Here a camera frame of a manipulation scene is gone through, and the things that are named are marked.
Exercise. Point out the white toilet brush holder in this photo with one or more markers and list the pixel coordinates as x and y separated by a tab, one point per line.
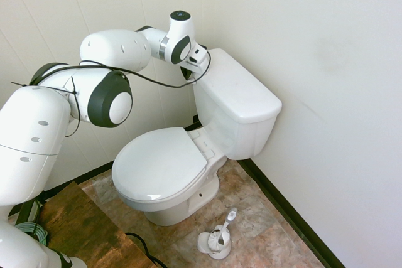
216	252

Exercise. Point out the white toilet seat lid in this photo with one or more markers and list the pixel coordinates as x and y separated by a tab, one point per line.
157	161

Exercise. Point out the black baseboard behind tank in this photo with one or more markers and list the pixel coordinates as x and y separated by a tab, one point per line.
282	205

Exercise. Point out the white toilet brush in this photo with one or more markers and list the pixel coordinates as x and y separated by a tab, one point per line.
230	217

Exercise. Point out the white toilet bowl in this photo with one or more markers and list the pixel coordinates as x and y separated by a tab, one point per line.
176	211

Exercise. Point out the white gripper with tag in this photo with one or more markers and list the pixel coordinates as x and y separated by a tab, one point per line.
198	59

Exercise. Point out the white toilet tank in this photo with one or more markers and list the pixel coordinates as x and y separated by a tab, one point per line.
245	136

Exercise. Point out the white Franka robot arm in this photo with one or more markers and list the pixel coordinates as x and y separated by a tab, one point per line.
31	123

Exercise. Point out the white toilet tank lid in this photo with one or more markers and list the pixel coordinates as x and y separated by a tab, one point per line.
238	86

